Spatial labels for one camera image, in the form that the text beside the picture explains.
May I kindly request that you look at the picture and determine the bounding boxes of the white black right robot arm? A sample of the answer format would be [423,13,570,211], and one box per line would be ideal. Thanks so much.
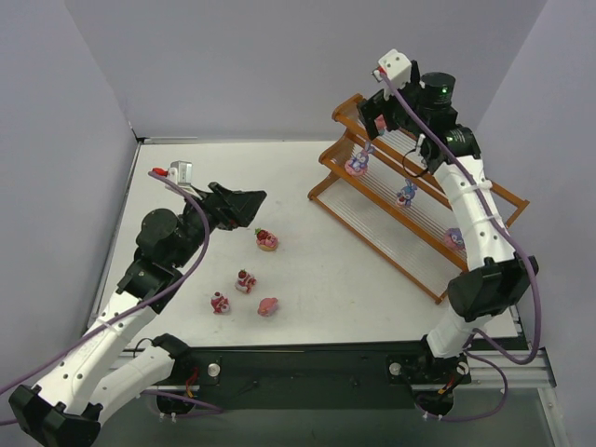
[358,68,541,364]

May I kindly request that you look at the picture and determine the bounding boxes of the purple bunny sitting donut toy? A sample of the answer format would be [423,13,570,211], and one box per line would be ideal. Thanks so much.
[344,142,374,177]

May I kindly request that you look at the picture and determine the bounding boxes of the red bear cake toy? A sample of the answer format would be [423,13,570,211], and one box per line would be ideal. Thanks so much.
[210,291,231,315]

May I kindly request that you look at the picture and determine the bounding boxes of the strawberry cake slice toy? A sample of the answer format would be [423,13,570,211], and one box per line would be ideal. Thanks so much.
[235,269,257,294]

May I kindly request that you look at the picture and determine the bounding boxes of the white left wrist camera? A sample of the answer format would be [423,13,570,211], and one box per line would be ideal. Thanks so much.
[151,160,196,196]

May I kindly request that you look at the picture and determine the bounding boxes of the small purple bunny cupcake toy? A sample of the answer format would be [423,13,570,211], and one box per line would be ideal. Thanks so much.
[396,180,417,208]

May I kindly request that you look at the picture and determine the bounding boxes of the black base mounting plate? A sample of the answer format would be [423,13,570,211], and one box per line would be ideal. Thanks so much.
[155,342,471,412]

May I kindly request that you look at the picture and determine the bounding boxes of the strawberry bear donut toy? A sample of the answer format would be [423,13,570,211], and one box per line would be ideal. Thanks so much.
[255,228,278,251]

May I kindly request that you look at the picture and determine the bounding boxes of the pink pig bow toy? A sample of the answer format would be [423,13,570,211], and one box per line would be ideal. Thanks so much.
[257,297,278,317]

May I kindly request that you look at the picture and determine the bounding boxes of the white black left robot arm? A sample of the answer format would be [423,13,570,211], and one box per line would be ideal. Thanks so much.
[8,181,266,446]

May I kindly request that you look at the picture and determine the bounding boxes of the orange wooden tiered shelf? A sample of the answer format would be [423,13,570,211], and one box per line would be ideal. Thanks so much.
[306,93,530,305]

